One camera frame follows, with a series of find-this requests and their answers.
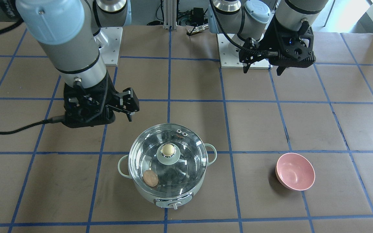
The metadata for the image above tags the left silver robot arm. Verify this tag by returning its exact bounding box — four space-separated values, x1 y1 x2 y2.
208 0 327 76

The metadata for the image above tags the beige egg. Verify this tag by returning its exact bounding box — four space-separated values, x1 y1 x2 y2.
142 170 159 187

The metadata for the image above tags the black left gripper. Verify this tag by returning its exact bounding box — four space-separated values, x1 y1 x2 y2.
243 19 316 76

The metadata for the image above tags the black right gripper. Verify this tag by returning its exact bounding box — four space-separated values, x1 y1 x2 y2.
63 73 140 128

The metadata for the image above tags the pale green steel pot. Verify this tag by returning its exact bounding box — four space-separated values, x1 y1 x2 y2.
118 123 217 208

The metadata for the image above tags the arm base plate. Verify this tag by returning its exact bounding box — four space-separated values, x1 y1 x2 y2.
217 34 271 70
94 27 123 66

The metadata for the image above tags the pink plastic bowl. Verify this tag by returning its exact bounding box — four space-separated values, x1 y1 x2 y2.
275 152 316 191

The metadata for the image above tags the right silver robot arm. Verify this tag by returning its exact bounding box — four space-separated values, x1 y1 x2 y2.
0 0 140 135

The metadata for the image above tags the glass pot lid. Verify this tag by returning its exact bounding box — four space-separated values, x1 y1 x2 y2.
128 123 208 190

